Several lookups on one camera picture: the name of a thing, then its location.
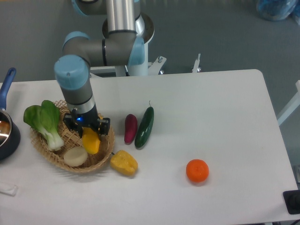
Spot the dark blue saucepan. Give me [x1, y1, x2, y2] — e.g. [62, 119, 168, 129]
[0, 67, 21, 160]

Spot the round cream white cake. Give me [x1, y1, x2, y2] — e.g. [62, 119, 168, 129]
[63, 146, 88, 167]

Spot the yellow bell pepper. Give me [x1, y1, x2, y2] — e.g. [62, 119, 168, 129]
[110, 150, 138, 176]

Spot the dark green cucumber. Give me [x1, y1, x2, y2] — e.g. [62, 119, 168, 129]
[135, 102, 154, 149]

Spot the orange mandarin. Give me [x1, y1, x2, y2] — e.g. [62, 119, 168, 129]
[186, 159, 210, 183]

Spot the yellow mango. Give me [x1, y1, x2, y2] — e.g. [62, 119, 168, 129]
[82, 127, 101, 155]

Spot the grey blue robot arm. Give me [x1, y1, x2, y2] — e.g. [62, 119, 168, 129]
[54, 0, 145, 137]

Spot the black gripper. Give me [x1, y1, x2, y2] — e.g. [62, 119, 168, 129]
[63, 104, 111, 138]

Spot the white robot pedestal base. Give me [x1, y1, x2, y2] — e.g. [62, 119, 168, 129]
[89, 13, 202, 78]

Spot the blue plastic bag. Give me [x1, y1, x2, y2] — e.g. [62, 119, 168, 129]
[256, 0, 300, 22]

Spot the black device at table corner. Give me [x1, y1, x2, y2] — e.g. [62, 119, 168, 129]
[283, 190, 300, 215]

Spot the clear plastic piece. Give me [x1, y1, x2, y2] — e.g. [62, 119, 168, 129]
[0, 182, 18, 197]

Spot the white frame at right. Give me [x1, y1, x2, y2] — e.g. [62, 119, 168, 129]
[277, 80, 300, 126]

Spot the purple sweet potato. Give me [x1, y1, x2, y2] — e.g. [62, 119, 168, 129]
[124, 114, 137, 144]

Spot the woven wicker basket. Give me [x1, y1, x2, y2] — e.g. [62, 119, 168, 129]
[30, 100, 115, 173]

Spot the green bok choy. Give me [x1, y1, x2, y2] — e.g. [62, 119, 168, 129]
[23, 100, 64, 151]

